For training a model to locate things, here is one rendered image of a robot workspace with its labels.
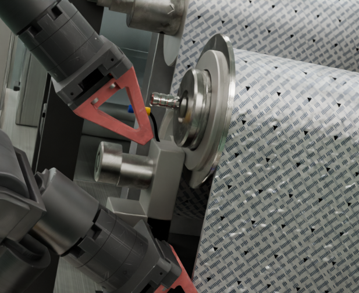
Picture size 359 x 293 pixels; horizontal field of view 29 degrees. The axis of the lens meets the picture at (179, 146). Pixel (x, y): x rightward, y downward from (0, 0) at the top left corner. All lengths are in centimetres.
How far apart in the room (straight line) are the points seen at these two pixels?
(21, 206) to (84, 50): 16
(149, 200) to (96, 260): 12
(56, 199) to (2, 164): 6
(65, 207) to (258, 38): 37
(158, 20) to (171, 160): 25
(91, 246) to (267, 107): 19
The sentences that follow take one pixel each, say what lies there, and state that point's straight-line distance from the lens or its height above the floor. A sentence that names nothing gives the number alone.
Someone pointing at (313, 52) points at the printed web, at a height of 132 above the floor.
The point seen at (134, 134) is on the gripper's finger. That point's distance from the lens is 67.
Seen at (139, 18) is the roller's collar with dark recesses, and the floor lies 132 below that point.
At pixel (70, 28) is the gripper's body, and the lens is 63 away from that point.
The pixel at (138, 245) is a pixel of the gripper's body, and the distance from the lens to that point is 61.
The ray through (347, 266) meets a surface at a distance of 69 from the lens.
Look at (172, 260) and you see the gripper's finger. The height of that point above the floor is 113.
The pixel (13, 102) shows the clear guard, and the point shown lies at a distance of 163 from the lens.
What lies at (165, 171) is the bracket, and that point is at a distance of 68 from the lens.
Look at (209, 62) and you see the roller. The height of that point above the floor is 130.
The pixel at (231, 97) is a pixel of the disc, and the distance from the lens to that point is 60.
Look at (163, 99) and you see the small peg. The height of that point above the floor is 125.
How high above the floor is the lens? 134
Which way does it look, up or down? 11 degrees down
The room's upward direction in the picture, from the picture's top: 12 degrees clockwise
